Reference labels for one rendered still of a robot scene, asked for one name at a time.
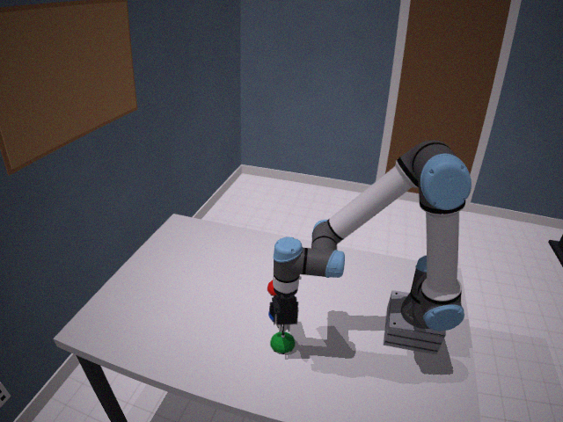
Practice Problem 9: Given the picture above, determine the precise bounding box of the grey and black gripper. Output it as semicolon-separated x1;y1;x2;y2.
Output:
269;288;298;333

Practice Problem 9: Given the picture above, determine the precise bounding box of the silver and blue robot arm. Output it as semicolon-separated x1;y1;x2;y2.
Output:
273;140;472;331

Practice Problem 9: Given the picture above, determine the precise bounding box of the green bell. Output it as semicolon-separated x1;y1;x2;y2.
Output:
270;332;295;354

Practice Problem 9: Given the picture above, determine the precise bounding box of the red dome bell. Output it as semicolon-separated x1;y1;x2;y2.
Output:
267;280;276;295

